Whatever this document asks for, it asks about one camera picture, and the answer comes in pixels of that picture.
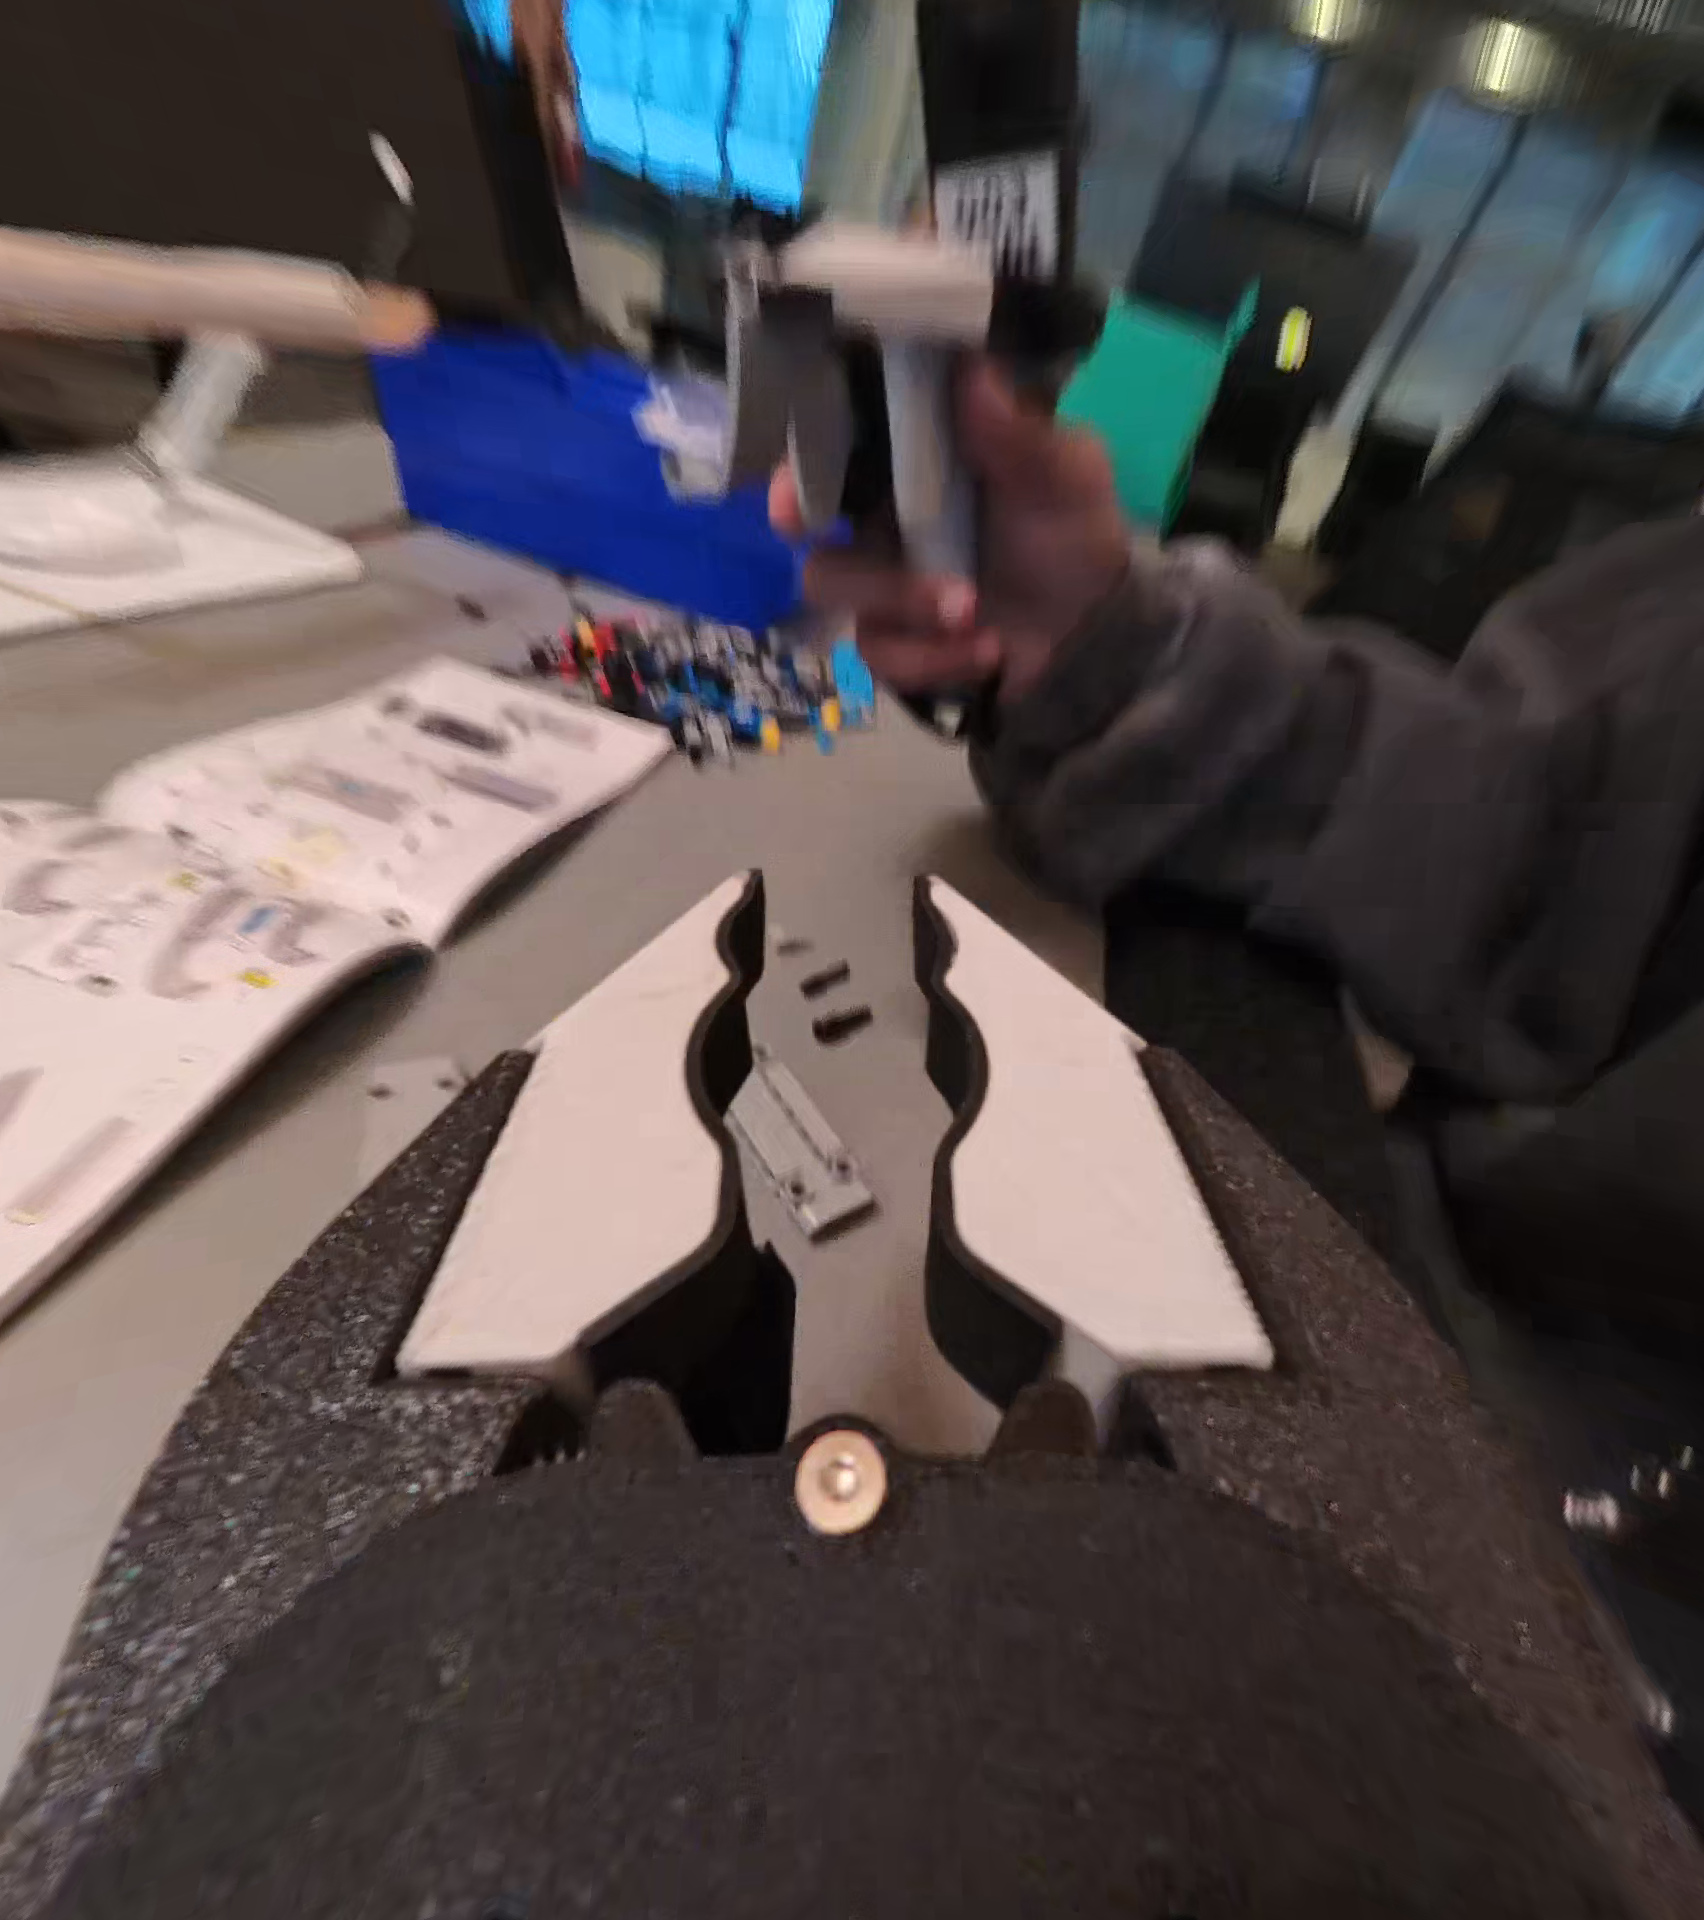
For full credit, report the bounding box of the person's right forearm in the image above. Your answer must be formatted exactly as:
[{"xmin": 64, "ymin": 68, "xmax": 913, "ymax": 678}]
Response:
[{"xmin": 968, "ymin": 481, "xmax": 1704, "ymax": 1104}]

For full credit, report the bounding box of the grey open frame piece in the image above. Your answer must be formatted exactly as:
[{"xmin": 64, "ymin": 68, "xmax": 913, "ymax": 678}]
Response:
[{"xmin": 719, "ymin": 1044, "xmax": 880, "ymax": 1243}]

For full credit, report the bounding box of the person's right hand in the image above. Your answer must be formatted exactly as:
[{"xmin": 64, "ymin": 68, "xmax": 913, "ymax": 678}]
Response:
[{"xmin": 766, "ymin": 361, "xmax": 1136, "ymax": 704}]

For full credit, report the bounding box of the blue plastic bin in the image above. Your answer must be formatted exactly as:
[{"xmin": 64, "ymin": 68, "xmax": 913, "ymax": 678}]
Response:
[{"xmin": 371, "ymin": 323, "xmax": 854, "ymax": 633}]

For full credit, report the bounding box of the large grid window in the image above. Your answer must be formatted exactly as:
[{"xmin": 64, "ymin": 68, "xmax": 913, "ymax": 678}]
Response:
[{"xmin": 462, "ymin": 0, "xmax": 841, "ymax": 217}]

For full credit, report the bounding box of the wooden post with red sign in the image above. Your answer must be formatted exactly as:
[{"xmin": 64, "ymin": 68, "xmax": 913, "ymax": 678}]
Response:
[{"xmin": 505, "ymin": 0, "xmax": 591, "ymax": 205}]

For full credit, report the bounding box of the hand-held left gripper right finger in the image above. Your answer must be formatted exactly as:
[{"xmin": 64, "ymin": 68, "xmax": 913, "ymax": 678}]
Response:
[{"xmin": 911, "ymin": 875, "xmax": 1278, "ymax": 1429}]

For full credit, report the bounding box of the black divider panel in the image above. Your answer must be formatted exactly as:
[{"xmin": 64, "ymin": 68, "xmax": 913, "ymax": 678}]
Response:
[{"xmin": 0, "ymin": 0, "xmax": 532, "ymax": 324}]

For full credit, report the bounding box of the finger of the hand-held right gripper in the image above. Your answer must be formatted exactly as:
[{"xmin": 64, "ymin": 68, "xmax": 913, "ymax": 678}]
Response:
[{"xmin": 776, "ymin": 225, "xmax": 996, "ymax": 345}]

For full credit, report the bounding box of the white instruction booklet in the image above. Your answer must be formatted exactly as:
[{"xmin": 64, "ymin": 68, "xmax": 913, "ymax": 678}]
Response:
[{"xmin": 0, "ymin": 655, "xmax": 678, "ymax": 1421}]

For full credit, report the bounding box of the pile of small colourful pieces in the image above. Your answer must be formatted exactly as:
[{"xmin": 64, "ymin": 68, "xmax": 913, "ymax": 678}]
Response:
[{"xmin": 526, "ymin": 605, "xmax": 882, "ymax": 771}]

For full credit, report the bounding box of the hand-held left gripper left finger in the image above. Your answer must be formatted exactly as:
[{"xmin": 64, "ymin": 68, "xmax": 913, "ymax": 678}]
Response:
[{"xmin": 395, "ymin": 871, "xmax": 767, "ymax": 1435}]

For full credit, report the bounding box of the grey desk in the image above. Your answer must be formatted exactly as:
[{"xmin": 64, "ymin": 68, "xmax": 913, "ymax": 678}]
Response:
[{"xmin": 0, "ymin": 420, "xmax": 1109, "ymax": 1920}]

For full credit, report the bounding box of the green tote bag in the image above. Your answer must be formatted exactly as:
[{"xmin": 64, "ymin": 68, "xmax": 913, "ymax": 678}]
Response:
[{"xmin": 1053, "ymin": 283, "xmax": 1261, "ymax": 530}]

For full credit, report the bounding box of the grey curved panel piece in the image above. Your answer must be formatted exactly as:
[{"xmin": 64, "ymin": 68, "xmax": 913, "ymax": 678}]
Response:
[{"xmin": 719, "ymin": 247, "xmax": 857, "ymax": 530}]

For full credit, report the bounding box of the clear plastic bag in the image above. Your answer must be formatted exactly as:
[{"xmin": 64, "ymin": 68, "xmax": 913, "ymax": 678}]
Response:
[{"xmin": 633, "ymin": 367, "xmax": 737, "ymax": 501}]

